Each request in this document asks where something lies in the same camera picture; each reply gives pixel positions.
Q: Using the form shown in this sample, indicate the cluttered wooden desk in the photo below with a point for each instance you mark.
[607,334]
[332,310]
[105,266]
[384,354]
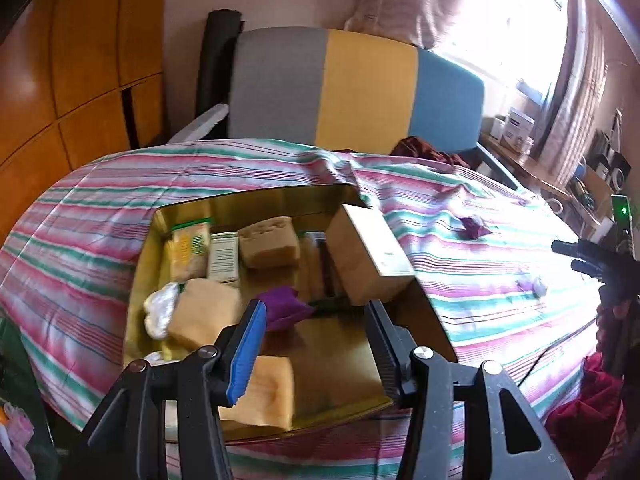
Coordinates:
[525,165]

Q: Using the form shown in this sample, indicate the pink side curtain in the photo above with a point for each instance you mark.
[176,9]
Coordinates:
[575,110]

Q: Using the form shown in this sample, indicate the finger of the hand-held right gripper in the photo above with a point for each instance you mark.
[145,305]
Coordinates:
[585,266]
[565,247]

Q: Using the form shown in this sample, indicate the black padded post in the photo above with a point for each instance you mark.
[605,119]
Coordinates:
[217,60]

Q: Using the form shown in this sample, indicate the dark green bag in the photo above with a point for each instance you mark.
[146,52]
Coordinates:
[15,360]

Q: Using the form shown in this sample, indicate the wooden cabinet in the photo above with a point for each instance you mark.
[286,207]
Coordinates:
[75,60]

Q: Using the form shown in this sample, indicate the gold metal tin box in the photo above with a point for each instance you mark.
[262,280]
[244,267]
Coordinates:
[340,355]

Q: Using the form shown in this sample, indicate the dark red cloth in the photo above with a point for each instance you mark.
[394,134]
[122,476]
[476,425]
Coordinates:
[425,150]

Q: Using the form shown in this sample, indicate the crimson red cloth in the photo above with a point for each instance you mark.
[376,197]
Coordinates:
[585,410]

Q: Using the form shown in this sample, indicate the small white box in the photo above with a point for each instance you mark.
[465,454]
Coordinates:
[224,257]

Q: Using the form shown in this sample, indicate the purple wrapper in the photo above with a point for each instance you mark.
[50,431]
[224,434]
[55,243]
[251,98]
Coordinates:
[475,227]
[285,307]

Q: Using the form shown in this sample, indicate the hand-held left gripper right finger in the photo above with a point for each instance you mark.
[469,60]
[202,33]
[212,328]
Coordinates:
[385,355]

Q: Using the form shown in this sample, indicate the bright window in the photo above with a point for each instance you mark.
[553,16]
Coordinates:
[515,20]

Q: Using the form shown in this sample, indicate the striped pink green cloth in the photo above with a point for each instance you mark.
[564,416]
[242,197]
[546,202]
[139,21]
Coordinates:
[500,310]

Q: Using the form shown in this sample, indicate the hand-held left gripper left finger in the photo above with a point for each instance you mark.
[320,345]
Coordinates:
[245,355]

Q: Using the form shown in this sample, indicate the grey yellow blue chair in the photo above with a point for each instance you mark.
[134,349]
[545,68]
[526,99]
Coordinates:
[370,85]

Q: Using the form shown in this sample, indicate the small clear wrapped candy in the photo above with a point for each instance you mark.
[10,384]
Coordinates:
[535,286]

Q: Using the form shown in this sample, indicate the cream cardboard box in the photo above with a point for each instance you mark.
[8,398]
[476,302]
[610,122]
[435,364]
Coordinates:
[360,255]

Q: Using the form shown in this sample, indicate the green label packet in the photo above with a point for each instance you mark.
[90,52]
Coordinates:
[190,247]

